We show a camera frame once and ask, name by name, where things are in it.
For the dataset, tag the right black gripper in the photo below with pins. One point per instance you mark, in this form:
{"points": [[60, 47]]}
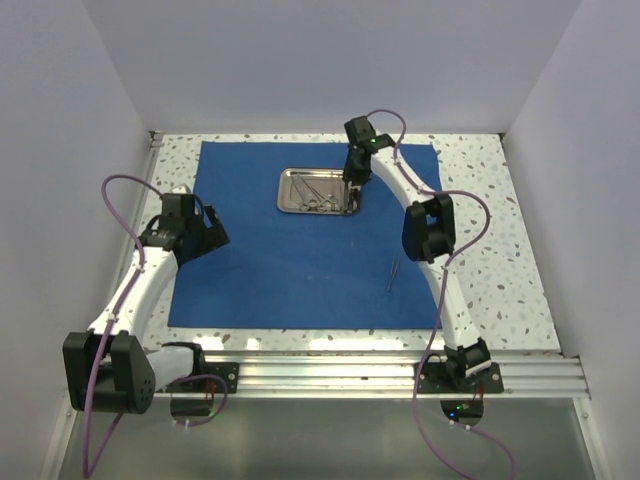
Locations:
{"points": [[349, 175]]}

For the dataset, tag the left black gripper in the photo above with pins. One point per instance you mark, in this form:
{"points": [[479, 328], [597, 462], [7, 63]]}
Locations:
{"points": [[213, 237]]}

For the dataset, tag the blue surgical drape cloth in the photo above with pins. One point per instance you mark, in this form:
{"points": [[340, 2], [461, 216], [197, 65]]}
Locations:
{"points": [[296, 271]]}

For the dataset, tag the thin steel tweezers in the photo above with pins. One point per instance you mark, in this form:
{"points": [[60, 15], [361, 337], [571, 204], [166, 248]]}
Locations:
{"points": [[393, 271]]}

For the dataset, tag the steel surgical scissors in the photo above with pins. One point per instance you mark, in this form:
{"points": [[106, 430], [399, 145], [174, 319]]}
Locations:
{"points": [[308, 201]]}

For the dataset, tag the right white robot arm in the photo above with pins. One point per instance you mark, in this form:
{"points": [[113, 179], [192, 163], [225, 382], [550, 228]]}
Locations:
{"points": [[428, 239]]}

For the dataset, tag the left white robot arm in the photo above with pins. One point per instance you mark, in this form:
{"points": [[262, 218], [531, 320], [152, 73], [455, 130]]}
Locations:
{"points": [[107, 369]]}

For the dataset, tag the steel surgical forceps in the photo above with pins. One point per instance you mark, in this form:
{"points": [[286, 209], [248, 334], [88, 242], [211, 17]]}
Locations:
{"points": [[351, 195]]}

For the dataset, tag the steel hemostat clamp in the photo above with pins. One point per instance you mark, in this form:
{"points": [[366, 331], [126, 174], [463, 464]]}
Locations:
{"points": [[323, 189]]}

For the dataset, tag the silver instrument tray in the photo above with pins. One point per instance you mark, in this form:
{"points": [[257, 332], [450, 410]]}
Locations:
{"points": [[288, 199]]}

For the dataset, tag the aluminium left side rail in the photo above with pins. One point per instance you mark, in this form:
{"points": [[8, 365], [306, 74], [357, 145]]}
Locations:
{"points": [[128, 197]]}

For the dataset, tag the aluminium rail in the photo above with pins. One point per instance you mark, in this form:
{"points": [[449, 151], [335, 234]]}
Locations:
{"points": [[128, 197], [384, 377]]}

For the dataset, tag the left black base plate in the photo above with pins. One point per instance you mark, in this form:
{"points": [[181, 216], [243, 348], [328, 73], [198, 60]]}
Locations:
{"points": [[216, 377]]}

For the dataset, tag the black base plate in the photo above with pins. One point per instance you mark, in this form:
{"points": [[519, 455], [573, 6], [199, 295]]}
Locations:
{"points": [[435, 376], [216, 377]]}

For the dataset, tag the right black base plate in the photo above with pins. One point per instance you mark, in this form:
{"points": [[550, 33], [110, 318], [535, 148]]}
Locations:
{"points": [[435, 376]]}

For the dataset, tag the aluminium front rail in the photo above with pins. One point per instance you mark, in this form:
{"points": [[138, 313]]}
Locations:
{"points": [[384, 377]]}

